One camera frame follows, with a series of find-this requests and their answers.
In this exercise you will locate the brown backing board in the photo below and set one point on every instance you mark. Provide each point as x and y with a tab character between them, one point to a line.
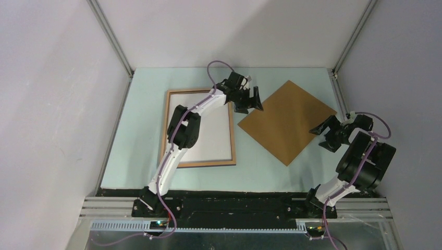
283	126

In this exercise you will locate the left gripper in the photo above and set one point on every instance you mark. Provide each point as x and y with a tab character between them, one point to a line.
256	101

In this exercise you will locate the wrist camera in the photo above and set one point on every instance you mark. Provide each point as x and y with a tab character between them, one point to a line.
350	117
245	82

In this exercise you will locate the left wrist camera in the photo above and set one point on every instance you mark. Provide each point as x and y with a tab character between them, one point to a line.
245	82

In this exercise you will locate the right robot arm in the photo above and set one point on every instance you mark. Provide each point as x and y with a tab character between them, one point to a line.
364	163

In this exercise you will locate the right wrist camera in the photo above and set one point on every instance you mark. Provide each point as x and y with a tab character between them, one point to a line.
350	117

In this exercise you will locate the wooden picture frame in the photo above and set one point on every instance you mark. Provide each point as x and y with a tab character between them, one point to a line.
198	162

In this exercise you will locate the aluminium base frame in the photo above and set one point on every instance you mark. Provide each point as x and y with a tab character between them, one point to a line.
361	223

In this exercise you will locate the beach photo print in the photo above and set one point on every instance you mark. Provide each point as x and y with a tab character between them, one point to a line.
207	131

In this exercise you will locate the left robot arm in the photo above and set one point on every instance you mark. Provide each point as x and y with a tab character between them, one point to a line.
184	128

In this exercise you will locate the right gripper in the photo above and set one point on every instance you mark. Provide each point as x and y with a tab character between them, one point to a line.
332	122

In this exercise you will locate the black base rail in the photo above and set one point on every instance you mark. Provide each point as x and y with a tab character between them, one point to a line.
225	210

